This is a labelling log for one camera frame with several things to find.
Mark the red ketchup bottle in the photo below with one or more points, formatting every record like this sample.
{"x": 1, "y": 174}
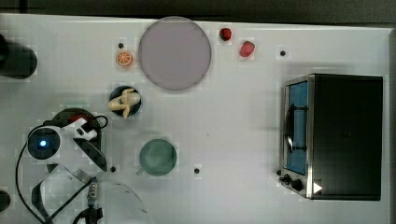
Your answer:
{"x": 79, "y": 116}

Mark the green oval strainer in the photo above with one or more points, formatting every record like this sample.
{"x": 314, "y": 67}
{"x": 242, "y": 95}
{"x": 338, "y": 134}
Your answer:
{"x": 92, "y": 148}

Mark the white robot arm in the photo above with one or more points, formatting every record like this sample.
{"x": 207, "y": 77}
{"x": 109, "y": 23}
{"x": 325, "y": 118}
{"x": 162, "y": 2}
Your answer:
{"x": 79, "y": 167}

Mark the orange slice toy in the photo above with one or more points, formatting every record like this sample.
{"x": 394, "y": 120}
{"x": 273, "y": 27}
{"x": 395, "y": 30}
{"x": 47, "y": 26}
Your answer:
{"x": 124, "y": 58}

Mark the peeled banana toy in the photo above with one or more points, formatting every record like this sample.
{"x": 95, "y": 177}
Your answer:
{"x": 124, "y": 101}

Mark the pink strawberry toy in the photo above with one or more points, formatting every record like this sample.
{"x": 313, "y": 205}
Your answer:
{"x": 246, "y": 49}

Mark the round grey plate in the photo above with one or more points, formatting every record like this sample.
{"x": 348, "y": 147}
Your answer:
{"x": 174, "y": 53}

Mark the dark red strawberry toy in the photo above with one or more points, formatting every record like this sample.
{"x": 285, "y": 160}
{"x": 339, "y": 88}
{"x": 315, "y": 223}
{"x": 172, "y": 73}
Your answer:
{"x": 225, "y": 34}

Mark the green round toy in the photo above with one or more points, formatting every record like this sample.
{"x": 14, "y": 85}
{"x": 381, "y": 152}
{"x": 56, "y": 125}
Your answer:
{"x": 5, "y": 200}

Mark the mint green mug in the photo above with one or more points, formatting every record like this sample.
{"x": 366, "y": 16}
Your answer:
{"x": 157, "y": 157}

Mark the silver toaster oven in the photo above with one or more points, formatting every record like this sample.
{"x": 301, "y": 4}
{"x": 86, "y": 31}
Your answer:
{"x": 332, "y": 137}

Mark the black cooking pot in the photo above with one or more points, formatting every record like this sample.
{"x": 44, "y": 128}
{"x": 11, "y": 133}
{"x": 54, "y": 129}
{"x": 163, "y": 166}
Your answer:
{"x": 16, "y": 60}

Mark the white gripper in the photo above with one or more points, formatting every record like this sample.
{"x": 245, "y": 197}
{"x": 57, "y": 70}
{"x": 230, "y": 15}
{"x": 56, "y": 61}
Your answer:
{"x": 77, "y": 129}

